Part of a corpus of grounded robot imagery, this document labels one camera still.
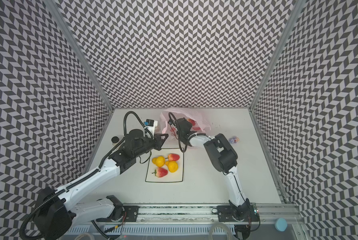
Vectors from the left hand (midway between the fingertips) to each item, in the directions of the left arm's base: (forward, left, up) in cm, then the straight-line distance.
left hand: (168, 136), depth 75 cm
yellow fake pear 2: (-6, +7, -17) cm, 19 cm away
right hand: (+21, -9, -18) cm, 29 cm away
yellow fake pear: (-9, -1, -17) cm, 19 cm away
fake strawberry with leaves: (-11, +6, -18) cm, 23 cm away
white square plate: (-13, -3, -21) cm, 25 cm away
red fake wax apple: (-2, -1, -19) cm, 19 cm away
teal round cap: (-36, -54, -22) cm, 68 cm away
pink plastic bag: (+15, +1, -3) cm, 15 cm away
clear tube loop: (-36, -26, -19) cm, 48 cm away
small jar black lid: (+6, +34, -12) cm, 37 cm away
